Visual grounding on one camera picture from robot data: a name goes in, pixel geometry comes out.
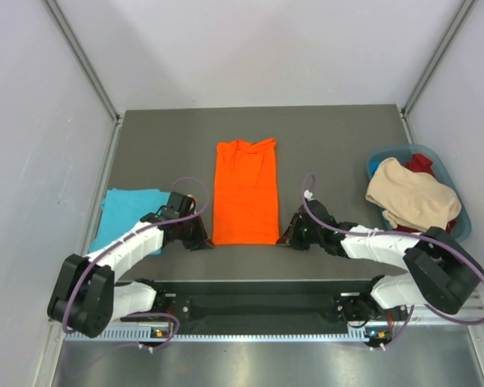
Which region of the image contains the orange t-shirt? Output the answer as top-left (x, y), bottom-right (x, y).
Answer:
top-left (213, 138), bottom-right (280, 245)

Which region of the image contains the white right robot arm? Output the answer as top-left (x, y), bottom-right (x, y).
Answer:
top-left (277, 199), bottom-right (484, 321)

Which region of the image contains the grey slotted cable duct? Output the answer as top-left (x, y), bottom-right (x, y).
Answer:
top-left (65, 325), bottom-right (390, 343)

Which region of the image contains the folded light blue t-shirt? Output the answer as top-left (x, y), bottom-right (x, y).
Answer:
top-left (89, 189), bottom-right (169, 252)

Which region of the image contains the blue plastic laundry basket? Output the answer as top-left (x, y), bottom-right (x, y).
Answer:
top-left (365, 143), bottom-right (472, 243)

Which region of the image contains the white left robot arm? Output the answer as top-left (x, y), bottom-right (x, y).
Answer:
top-left (47, 192), bottom-right (213, 338)

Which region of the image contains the blue t-shirt in basket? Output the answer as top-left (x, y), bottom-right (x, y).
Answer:
top-left (369, 161), bottom-right (380, 177)

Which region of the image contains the beige t-shirt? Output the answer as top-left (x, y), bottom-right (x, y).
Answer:
top-left (365, 157), bottom-right (462, 231)

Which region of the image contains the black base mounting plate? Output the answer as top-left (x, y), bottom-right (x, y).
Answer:
top-left (119, 280), bottom-right (409, 335)

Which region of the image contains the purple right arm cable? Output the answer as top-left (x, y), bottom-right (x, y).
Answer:
top-left (301, 173), bottom-right (484, 348)

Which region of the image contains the dark red t-shirt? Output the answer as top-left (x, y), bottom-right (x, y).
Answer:
top-left (395, 153), bottom-right (457, 234)

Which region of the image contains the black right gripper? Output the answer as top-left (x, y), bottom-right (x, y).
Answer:
top-left (277, 213), bottom-right (323, 251)

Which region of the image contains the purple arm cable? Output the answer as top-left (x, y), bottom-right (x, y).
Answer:
top-left (301, 173), bottom-right (484, 348)
top-left (62, 176), bottom-right (211, 352)

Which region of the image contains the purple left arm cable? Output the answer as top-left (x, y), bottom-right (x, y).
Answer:
top-left (62, 176), bottom-right (211, 352)

